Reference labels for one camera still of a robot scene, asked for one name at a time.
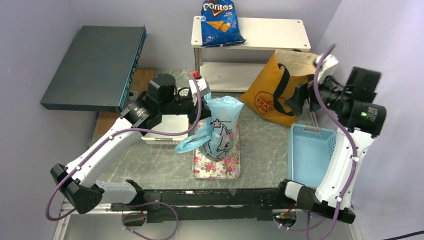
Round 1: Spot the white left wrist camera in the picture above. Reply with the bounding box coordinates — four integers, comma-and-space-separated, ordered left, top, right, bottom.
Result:
188, 71, 211, 103

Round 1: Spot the floral pattern tray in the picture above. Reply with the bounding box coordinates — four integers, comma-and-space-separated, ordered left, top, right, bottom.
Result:
192, 123, 241, 179

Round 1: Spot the light blue plastic basket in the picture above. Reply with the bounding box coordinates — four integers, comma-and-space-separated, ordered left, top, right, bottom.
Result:
288, 123, 337, 189

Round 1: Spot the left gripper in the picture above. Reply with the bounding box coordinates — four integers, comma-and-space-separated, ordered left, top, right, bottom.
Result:
159, 92, 217, 125

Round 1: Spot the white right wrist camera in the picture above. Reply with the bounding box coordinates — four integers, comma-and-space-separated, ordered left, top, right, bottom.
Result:
317, 54, 339, 82

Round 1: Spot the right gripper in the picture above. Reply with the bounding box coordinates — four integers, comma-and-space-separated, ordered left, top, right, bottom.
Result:
284, 67, 350, 115

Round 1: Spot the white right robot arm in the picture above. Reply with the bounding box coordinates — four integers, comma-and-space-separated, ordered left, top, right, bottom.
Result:
275, 67, 387, 224

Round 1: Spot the white plastic basket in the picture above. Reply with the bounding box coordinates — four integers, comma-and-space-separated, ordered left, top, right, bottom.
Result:
141, 87, 192, 146

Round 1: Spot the wooden board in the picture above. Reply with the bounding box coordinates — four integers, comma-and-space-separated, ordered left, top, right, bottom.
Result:
92, 68, 155, 140

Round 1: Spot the brown Trader Joe's tote bag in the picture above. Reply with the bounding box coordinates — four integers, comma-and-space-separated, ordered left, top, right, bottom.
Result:
240, 49, 318, 128

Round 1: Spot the light blue cartoon plastic bag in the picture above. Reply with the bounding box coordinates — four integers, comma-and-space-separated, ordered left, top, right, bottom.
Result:
174, 93, 244, 162

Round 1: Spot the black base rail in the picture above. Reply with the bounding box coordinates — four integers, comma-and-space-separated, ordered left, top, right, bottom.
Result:
110, 187, 294, 223

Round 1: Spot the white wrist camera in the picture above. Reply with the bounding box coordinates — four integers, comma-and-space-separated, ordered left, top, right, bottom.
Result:
188, 71, 211, 103
317, 54, 339, 82

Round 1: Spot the blue Doritos chip bag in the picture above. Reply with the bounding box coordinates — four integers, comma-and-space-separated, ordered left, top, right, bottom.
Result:
200, 0, 246, 48

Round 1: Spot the dark grey flat box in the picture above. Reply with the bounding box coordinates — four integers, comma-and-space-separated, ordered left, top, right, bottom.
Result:
40, 25, 147, 112

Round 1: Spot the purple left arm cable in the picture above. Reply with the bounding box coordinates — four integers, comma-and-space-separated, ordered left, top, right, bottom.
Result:
45, 71, 204, 240

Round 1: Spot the white two-tier shelf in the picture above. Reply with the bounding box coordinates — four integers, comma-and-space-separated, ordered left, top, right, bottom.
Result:
191, 16, 311, 93

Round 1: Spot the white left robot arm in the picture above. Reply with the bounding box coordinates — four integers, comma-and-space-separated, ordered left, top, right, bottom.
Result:
50, 71, 211, 214

